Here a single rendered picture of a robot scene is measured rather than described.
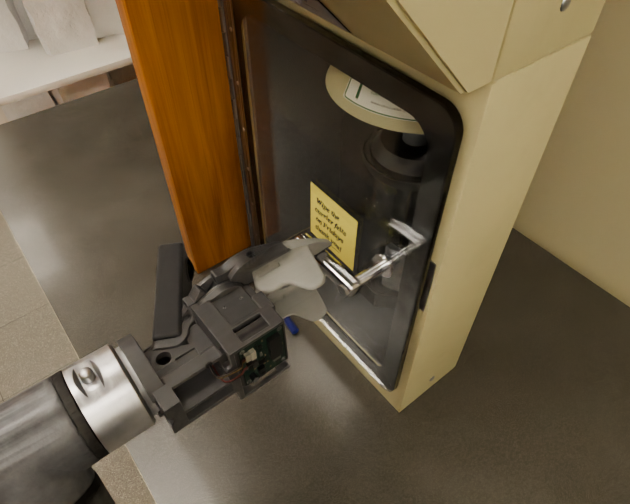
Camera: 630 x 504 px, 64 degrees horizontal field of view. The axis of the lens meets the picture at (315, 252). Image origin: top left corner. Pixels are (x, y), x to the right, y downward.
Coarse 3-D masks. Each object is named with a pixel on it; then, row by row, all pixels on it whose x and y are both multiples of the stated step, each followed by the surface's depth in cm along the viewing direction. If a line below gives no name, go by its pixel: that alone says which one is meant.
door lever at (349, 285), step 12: (324, 252) 49; (324, 264) 48; (336, 264) 48; (384, 264) 48; (336, 276) 47; (348, 276) 47; (360, 276) 47; (372, 276) 48; (384, 276) 49; (348, 288) 46; (360, 288) 47
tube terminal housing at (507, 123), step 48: (288, 0) 44; (528, 0) 28; (576, 0) 32; (528, 48) 31; (576, 48) 35; (480, 96) 32; (528, 96) 35; (480, 144) 35; (528, 144) 40; (480, 192) 40; (480, 240) 46; (432, 288) 47; (480, 288) 56; (432, 336) 55; (432, 384) 68
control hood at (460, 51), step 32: (320, 0) 31; (352, 0) 26; (384, 0) 22; (416, 0) 23; (448, 0) 24; (480, 0) 26; (512, 0) 27; (352, 32) 34; (384, 32) 28; (416, 32) 24; (448, 32) 25; (480, 32) 27; (416, 64) 30; (448, 64) 27; (480, 64) 29
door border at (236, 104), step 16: (224, 0) 50; (224, 16) 52; (224, 32) 53; (240, 80) 55; (240, 96) 57; (240, 112) 59; (240, 128) 61; (240, 144) 63; (256, 224) 72; (256, 240) 76
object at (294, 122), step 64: (256, 0) 46; (256, 64) 51; (320, 64) 42; (384, 64) 37; (256, 128) 58; (320, 128) 47; (384, 128) 39; (448, 128) 34; (256, 192) 67; (384, 192) 43; (320, 320) 70; (384, 320) 54; (384, 384) 62
